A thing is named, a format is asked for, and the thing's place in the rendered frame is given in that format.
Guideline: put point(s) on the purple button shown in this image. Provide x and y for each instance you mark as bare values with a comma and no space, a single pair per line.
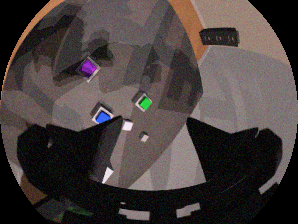
88,69

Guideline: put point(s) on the green button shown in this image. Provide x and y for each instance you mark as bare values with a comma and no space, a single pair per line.
142,101

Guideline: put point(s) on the blue button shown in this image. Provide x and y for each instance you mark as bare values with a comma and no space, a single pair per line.
101,114

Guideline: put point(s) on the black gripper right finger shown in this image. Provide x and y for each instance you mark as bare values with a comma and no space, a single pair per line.
214,146

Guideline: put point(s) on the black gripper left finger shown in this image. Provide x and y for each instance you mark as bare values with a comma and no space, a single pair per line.
92,146

